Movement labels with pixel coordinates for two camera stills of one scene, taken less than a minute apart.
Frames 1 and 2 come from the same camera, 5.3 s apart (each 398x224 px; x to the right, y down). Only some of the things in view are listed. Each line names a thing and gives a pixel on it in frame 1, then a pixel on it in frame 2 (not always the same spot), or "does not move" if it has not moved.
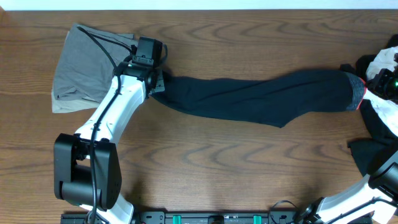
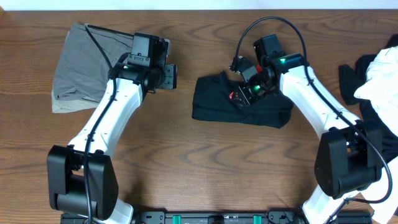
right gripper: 378,84 -> 248,98
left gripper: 160,86 -> 171,77
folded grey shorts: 85,71 does not move
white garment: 386,107 does not move
